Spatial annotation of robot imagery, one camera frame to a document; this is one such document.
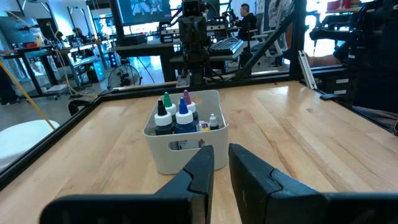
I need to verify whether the large wall display screen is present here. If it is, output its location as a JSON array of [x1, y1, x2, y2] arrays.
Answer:
[[115, 0, 174, 26]]

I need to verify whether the long black workbench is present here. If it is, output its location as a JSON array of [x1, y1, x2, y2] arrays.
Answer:
[[110, 39, 183, 83]]

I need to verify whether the white office chair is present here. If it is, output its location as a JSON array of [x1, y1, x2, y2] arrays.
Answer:
[[250, 12, 290, 59]]

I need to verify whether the distant seated person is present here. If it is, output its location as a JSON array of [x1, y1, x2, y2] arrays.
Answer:
[[73, 27, 91, 46]]

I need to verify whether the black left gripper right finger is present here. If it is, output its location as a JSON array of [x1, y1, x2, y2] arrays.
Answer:
[[228, 143, 398, 224]]

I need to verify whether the large purple-capped food colouring bottle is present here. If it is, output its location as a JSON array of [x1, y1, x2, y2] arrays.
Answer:
[[182, 90, 200, 125]]

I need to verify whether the yellow hanging cable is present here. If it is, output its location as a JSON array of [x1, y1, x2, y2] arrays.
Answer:
[[0, 60, 57, 131]]

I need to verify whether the dark keyboard desk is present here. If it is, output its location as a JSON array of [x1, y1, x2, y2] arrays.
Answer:
[[169, 46, 249, 74]]

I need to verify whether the standing person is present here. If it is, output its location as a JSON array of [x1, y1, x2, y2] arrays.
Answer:
[[267, 0, 293, 68]]

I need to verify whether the small dark dropper bottle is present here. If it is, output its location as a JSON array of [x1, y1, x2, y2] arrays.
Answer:
[[208, 113, 220, 131]]

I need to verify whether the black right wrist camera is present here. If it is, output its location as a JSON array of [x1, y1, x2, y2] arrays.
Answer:
[[182, 0, 206, 18]]

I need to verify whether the white bagged trash can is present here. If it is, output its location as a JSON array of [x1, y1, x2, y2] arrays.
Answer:
[[0, 119, 60, 172]]

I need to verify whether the large green-capped food colouring bottle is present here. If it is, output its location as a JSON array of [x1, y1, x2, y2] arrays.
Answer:
[[162, 91, 177, 124]]

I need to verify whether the black backlit keyboard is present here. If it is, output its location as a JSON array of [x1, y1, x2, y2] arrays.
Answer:
[[207, 37, 245, 57]]

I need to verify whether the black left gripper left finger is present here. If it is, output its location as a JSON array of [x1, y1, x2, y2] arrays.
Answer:
[[39, 144, 215, 224]]

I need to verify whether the clear plastic tray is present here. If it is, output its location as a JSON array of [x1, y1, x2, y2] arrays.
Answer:
[[142, 90, 230, 175]]

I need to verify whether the large blue-capped food colouring bottle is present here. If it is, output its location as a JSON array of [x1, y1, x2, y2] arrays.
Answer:
[[174, 97, 198, 134]]

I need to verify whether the silver aluminium bar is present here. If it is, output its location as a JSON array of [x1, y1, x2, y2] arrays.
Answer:
[[297, 49, 318, 90]]

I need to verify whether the black floor fan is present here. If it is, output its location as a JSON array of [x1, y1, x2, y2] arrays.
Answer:
[[107, 63, 143, 91]]

